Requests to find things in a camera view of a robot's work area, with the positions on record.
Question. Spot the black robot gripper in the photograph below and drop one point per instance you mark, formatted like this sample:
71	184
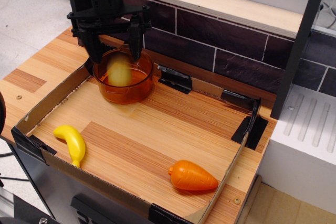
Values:
108	17

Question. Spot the yellow plastic toy potato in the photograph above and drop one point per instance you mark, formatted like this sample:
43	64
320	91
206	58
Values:
119	71

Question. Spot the transparent orange plastic pot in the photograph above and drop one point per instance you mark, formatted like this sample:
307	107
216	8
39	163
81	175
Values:
142	78

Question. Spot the cardboard fence with black tape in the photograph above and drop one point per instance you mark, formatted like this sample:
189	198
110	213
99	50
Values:
190	114

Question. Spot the light wooden shelf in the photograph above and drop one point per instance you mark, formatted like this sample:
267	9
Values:
243	12

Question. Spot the yellow plastic toy banana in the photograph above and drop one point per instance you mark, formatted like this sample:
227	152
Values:
75	142

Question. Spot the dark tiled backsplash panel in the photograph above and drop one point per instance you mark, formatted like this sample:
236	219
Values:
242	53

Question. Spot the orange plastic toy carrot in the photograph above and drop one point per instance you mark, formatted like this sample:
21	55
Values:
187	175

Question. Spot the white ribbed drainboard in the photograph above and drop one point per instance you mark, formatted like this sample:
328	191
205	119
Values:
300	157

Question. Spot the black toy oven handle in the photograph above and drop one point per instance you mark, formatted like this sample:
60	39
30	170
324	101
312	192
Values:
89	211

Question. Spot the black vertical post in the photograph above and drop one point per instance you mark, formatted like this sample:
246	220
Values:
298	48

